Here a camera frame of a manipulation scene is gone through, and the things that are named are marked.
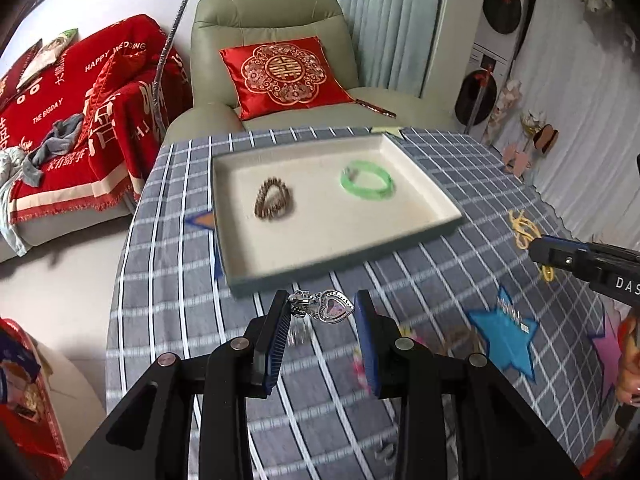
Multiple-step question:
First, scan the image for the red gift bag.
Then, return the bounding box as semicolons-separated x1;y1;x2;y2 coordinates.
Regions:
0;317;71;480

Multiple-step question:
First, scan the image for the red embroidered cushion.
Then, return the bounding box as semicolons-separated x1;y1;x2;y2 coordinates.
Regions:
219;36;355;121

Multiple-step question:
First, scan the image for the white stacked dryer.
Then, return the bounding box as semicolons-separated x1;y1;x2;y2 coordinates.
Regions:
472;0;533;61

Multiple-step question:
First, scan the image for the person's right hand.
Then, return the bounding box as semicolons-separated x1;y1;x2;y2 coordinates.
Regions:
615;307;640;407

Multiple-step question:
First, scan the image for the white washing machine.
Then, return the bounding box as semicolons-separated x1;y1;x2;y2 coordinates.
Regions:
452;45;511;136

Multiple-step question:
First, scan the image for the light blue cloth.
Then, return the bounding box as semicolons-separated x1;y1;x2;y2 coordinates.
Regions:
0;150;31;256

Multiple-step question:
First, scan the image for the green jade bangle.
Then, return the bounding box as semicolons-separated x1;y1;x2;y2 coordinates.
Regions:
340;160;397;202

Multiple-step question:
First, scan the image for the portrait print pillow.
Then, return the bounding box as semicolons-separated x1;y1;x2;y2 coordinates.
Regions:
17;27;80;90

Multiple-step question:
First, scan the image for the blue star patch orange edge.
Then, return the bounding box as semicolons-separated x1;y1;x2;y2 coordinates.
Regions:
184;209;224;281

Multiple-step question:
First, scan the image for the pale metal chain bracelet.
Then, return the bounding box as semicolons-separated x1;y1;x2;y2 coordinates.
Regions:
372;440;401;466

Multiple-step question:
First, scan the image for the light grey sofa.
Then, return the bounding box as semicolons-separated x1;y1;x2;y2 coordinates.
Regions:
0;185;136;263

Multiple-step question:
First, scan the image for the pale blue curtain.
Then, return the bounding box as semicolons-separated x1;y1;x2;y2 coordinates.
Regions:
342;0;446;96

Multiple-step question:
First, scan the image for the brown beaded bracelet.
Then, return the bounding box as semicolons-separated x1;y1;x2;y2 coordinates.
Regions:
254;180;296;221

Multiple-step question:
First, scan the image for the pink standing decoration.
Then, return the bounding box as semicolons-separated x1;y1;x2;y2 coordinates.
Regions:
502;142;532;177

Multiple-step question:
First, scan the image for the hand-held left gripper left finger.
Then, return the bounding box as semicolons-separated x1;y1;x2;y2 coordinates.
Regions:
65;290;293;480

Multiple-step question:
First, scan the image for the large blue star patch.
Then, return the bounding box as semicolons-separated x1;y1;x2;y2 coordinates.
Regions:
467;285;540;383

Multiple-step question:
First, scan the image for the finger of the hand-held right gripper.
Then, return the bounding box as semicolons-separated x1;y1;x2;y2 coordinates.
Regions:
541;235;601;257
529;242;601;281

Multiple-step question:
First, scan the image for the pink yellow beaded bracelet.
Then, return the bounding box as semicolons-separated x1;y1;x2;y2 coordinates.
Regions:
350;327;418;386

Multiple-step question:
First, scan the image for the purple star patch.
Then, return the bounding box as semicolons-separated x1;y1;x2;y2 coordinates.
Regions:
592;310;623;411

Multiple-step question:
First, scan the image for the red blanket sofa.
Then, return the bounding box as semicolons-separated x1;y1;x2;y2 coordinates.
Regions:
0;14;193;226

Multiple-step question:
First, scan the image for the red mop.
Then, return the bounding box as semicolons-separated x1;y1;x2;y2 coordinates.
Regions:
470;55;493;136

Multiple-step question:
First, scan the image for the striped floor lamp pole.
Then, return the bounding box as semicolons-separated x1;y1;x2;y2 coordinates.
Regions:
152;0;208;143

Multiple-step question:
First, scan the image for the white round stool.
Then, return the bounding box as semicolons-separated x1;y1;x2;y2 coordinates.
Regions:
30;340;108;461

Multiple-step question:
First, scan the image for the white jewelry tray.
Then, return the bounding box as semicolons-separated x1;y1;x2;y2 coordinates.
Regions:
210;132;463;297

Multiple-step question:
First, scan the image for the brown braided rope bracelet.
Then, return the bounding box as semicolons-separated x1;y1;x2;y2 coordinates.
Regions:
442;325;488;357

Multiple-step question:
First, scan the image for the beige leather armchair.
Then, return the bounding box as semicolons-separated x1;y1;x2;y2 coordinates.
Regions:
162;0;463;148

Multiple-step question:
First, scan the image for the red stick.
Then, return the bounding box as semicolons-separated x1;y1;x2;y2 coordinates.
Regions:
354;97;397;118

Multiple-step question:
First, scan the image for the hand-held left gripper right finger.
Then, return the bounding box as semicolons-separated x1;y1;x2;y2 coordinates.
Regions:
352;289;583;480

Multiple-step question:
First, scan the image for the yellow gold bracelet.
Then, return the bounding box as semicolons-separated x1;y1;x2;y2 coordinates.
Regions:
507;209;557;283

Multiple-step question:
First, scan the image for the grey cloth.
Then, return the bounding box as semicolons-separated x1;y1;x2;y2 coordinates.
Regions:
22;112;86;188

